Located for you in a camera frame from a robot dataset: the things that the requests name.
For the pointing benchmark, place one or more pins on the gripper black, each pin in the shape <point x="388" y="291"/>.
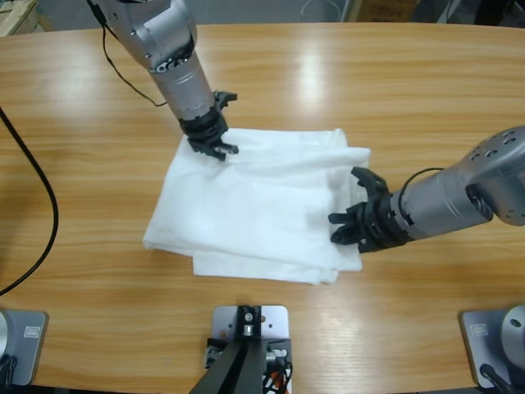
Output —
<point x="205" y="131"/>
<point x="381" y="225"/>

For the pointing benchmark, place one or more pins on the white T-shirt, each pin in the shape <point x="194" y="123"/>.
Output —
<point x="254" y="205"/>

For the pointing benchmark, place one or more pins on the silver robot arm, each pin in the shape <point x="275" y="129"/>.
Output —
<point x="451" y="197"/>
<point x="176" y="61"/>

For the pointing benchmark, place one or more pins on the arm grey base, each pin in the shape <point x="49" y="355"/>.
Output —
<point x="492" y="340"/>
<point x="24" y="344"/>

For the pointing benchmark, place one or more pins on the brown cardboard box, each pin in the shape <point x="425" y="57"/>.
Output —
<point x="385" y="8"/>

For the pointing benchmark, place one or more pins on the grey metal stand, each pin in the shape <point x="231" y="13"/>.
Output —
<point x="445" y="12"/>

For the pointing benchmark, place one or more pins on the wooden crate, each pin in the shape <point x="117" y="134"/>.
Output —
<point x="20" y="16"/>

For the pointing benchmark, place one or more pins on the wrist black camera bracket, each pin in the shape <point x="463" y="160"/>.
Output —
<point x="371" y="180"/>
<point x="225" y="98"/>

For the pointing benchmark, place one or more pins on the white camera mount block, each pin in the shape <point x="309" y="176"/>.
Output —
<point x="275" y="324"/>

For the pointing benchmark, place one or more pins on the dark camera post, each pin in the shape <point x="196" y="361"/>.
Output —
<point x="242" y="369"/>

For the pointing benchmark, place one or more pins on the wooden upright post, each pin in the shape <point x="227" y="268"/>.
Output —
<point x="354" y="10"/>

